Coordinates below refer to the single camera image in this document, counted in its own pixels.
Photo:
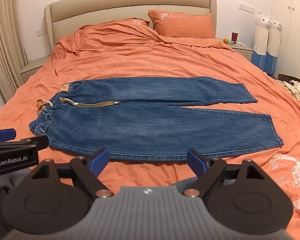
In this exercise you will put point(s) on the white wardrobe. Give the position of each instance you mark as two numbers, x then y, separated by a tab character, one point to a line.
295	30

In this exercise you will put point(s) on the white wall switch panel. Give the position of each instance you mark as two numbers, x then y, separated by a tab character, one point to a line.
246	7

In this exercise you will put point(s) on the large orange embroidered pillow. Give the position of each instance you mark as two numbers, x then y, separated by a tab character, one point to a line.
185	25

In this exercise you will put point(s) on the small green box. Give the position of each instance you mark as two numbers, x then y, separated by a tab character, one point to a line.
230	43

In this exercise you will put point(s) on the white alpaca plush toy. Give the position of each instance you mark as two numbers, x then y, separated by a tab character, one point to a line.
261	37
275	40

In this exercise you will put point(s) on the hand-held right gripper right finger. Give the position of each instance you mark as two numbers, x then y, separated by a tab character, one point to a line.
196	161

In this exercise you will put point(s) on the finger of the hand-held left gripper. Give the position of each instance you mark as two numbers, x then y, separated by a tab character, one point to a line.
38	142
2	134

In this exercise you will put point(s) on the dark red candle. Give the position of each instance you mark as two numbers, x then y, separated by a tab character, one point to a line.
234	37

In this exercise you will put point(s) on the beige curtain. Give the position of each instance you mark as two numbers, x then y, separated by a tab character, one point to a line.
5	42

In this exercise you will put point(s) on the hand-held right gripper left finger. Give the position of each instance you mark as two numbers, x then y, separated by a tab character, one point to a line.
100	161

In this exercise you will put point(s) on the flat orange embroidered pillow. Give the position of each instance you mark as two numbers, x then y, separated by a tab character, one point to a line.
137	22

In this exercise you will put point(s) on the pile of light clothes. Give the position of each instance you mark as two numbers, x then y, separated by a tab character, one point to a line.
296	90

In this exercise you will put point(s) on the orange duvet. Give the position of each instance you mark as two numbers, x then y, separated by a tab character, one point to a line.
165	60

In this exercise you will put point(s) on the white nightstand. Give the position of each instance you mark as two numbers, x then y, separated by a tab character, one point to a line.
242	50

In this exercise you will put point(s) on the beige nightstand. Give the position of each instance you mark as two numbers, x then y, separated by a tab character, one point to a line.
33	67

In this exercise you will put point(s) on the white wall socket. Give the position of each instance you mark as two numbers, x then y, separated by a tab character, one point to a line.
40	31

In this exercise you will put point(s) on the person's grey clothing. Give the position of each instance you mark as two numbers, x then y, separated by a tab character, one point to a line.
7	186

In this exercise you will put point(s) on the blue denim pants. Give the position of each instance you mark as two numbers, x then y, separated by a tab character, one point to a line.
152	125

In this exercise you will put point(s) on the beige upholstered bed headboard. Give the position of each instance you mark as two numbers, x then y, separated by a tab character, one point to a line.
95	12

